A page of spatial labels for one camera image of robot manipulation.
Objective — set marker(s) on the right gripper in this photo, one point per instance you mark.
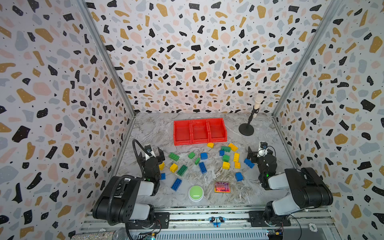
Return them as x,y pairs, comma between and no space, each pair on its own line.
256,154

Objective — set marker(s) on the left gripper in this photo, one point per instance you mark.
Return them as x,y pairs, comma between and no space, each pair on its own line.
151,157

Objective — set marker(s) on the yellow square brick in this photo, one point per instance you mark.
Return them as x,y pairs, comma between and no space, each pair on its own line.
226,165
174,168

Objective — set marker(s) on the dark green long brick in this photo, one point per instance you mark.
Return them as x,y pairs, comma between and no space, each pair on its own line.
226,149

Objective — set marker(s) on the green square brick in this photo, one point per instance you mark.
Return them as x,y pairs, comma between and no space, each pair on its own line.
226,158

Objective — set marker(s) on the light green small brick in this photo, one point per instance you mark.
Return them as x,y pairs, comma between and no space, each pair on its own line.
191,155

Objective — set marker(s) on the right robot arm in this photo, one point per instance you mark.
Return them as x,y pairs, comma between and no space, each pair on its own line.
306,189

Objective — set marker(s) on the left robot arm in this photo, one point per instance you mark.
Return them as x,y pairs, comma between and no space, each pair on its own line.
118,201

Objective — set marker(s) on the yellow upright brick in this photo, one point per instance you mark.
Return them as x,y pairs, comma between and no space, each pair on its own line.
236,157

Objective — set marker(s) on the yellow long brick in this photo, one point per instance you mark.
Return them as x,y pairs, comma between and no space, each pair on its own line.
233,147

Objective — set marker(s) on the wooden microphone on black stand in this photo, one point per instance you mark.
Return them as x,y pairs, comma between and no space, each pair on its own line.
247,129

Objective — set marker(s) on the blue square brick front right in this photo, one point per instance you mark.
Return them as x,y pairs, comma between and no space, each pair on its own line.
239,177

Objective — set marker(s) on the blue square brick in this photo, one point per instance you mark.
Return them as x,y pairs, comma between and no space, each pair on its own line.
239,177
204,156

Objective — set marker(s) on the left red bin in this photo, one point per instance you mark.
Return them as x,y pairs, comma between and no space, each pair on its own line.
182,134

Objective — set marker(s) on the red bin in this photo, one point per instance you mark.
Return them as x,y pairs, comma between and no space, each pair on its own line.
182,134
200,132
218,130

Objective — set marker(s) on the blue long brick front left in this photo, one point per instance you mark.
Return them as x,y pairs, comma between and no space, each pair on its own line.
176,184

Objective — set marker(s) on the blue long brick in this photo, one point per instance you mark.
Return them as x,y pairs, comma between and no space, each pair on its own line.
202,168
176,184

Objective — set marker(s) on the right red bin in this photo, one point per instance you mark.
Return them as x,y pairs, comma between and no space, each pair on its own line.
218,130

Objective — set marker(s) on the yellow brick near bins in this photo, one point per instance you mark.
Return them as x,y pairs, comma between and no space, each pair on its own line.
210,145

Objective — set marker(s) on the colourful card box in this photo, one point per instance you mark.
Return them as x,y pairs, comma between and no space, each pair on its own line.
222,187

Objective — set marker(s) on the blue square brick centre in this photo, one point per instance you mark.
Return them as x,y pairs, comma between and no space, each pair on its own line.
204,156

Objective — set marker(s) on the blue long brick centre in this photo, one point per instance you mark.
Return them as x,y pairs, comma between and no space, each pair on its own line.
202,168

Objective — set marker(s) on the middle red bin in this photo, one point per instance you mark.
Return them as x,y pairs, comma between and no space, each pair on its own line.
200,132

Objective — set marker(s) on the green push button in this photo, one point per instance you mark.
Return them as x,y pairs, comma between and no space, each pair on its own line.
196,193

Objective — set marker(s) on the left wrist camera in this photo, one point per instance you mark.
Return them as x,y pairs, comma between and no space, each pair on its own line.
148,150

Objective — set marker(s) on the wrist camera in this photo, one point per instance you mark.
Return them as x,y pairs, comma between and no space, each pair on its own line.
148,150
263,149

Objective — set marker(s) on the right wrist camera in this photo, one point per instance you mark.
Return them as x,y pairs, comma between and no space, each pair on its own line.
263,149

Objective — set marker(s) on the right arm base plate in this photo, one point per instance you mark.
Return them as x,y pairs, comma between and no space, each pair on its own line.
262,219

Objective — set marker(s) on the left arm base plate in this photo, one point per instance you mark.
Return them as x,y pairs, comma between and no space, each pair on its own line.
156,220

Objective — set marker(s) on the blue clip on rail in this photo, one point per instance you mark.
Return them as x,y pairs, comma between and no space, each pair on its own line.
217,221

